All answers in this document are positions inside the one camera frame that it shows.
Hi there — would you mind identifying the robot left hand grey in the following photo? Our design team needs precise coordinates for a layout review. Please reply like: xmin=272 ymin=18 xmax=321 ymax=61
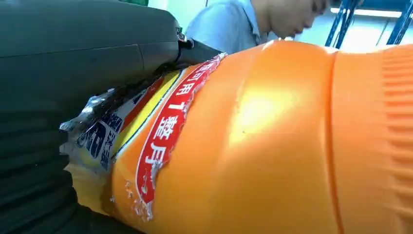
xmin=0 ymin=0 xmax=224 ymax=130

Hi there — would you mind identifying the seated person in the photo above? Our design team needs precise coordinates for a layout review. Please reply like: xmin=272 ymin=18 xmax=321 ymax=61
xmin=185 ymin=0 xmax=334 ymax=55

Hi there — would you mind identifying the orange drink bottle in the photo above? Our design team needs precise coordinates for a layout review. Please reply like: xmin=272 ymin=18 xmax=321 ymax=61
xmin=59 ymin=40 xmax=413 ymax=234

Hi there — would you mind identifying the blue metal rack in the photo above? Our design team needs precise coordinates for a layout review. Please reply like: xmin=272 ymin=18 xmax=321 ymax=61
xmin=324 ymin=0 xmax=413 ymax=50

